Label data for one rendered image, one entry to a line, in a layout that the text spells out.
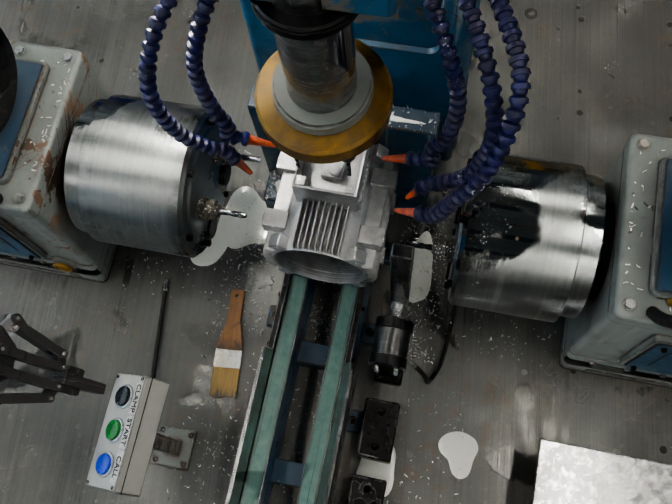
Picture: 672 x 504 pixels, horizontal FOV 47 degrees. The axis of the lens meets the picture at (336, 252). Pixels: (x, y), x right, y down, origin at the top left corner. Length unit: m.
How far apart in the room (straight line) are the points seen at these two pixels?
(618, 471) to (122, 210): 0.88
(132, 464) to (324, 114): 0.58
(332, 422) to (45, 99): 0.69
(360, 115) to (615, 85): 0.82
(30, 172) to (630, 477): 1.04
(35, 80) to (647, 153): 0.94
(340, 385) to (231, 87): 0.69
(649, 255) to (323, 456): 0.59
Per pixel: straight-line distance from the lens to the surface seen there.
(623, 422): 1.49
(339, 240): 1.20
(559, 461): 1.33
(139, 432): 1.21
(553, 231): 1.15
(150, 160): 1.22
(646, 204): 1.20
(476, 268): 1.15
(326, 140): 0.99
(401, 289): 1.16
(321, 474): 1.31
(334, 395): 1.32
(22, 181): 1.28
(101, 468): 1.22
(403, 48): 1.25
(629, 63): 1.74
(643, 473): 1.36
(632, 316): 1.14
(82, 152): 1.26
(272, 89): 1.01
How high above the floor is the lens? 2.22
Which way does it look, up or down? 71 degrees down
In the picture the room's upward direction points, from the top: 11 degrees counter-clockwise
